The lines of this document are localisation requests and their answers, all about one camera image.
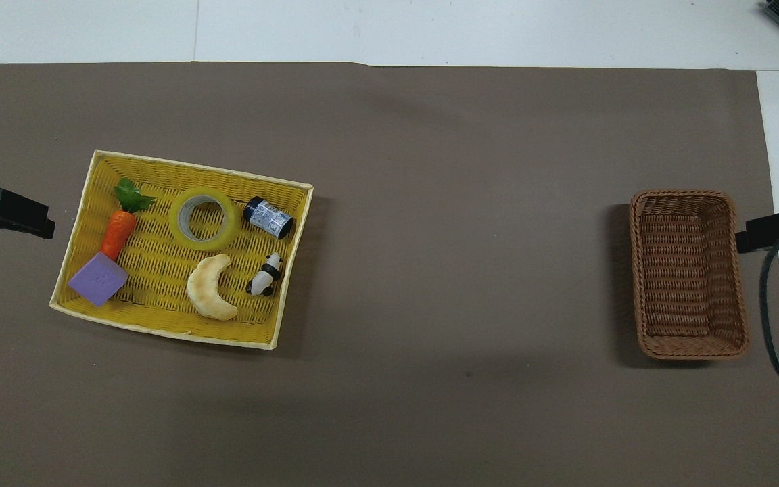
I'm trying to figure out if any brown wicker basket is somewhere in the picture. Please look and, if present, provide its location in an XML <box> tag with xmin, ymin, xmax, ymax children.
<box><xmin>630</xmin><ymin>190</ymin><xmax>752</xmax><ymax>361</ymax></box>

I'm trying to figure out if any yellow woven basket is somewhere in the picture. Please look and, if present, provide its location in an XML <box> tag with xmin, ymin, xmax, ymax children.
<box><xmin>49</xmin><ymin>150</ymin><xmax>314</xmax><ymax>350</ymax></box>

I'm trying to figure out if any yellow-green tape roll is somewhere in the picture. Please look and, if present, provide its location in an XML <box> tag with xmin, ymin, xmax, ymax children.
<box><xmin>168</xmin><ymin>187</ymin><xmax>242</xmax><ymax>252</ymax></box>

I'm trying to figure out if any purple block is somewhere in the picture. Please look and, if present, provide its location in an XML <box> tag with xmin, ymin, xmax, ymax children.
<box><xmin>68</xmin><ymin>252</ymin><xmax>129</xmax><ymax>308</ymax></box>

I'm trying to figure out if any toy carrot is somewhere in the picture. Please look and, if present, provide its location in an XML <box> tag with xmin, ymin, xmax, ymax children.
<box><xmin>101</xmin><ymin>177</ymin><xmax>158</xmax><ymax>262</ymax></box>

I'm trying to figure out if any crescent bread toy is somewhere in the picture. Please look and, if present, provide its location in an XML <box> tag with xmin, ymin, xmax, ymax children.
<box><xmin>187</xmin><ymin>254</ymin><xmax>239</xmax><ymax>322</ymax></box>

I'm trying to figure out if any small dark labelled jar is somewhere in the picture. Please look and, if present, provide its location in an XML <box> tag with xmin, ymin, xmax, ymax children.
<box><xmin>243</xmin><ymin>196</ymin><xmax>295</xmax><ymax>241</ymax></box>

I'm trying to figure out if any panda figurine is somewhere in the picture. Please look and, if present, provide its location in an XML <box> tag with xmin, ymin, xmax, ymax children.
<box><xmin>246</xmin><ymin>252</ymin><xmax>285</xmax><ymax>298</ymax></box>

